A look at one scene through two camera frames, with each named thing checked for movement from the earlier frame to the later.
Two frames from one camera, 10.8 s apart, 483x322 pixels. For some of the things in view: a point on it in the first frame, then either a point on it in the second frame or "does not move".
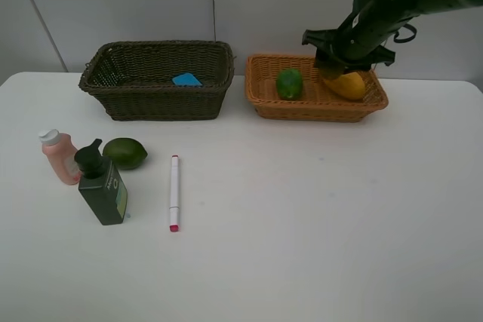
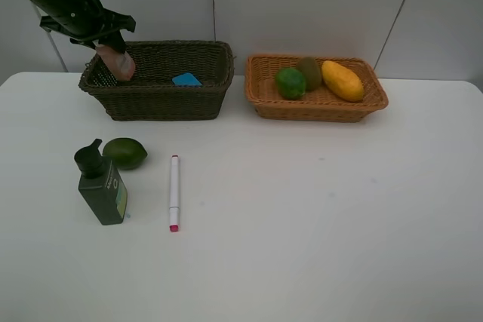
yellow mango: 349,84 does not move
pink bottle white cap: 60,152 → 120,62
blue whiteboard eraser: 186,79 does not move
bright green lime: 290,84 does not move
